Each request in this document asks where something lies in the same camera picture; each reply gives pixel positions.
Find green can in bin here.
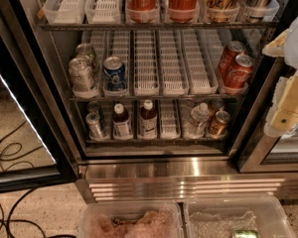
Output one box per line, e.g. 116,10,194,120
231,229,260,238

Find white can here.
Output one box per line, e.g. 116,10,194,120
75,43,96,66
69,58,97,98

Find glass fridge door left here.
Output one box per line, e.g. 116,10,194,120
0,0,79,193

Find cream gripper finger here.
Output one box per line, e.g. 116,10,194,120
262,30,288,58
269,70,298,132

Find red cola can rear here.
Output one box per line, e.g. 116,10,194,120
218,41,245,78

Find blue pepsi can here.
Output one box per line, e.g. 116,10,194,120
102,56,127,91

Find top wire shelf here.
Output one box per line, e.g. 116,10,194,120
39,22,278,31

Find white can middle rear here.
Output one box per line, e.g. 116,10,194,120
75,43,96,66

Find clear water bottle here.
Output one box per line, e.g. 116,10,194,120
185,102,210,139

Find white tray top left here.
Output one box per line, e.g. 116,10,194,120
43,0,85,25

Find gold can bottom rear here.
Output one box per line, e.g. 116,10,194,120
208,98,224,116

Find white tray middle centre right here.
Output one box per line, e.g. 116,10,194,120
158,30,189,96

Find brown bottle white cap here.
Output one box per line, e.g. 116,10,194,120
113,103,133,140
139,100,157,140

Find gold can bottom front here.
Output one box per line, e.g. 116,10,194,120
208,110,230,136

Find black floor cables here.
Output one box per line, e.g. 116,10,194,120
0,97,76,238

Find silver can bottom front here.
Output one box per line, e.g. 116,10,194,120
85,112,104,139

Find silver can bottom rear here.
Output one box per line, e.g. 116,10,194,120
86,101,102,116

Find wire shelf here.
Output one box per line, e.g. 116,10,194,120
39,22,278,31
70,94,244,102

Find clear bin bubble wrap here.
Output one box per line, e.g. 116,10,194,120
183,194,296,238

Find clear bin pink contents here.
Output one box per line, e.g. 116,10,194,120
76,201,184,238

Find white can middle front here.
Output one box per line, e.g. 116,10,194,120
69,58,97,98

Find metal fridge base grille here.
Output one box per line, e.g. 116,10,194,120
75,158,298,203

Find middle wire shelf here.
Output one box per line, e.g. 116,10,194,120
70,94,244,102

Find red cola can front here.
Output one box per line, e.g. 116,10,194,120
223,54,253,88

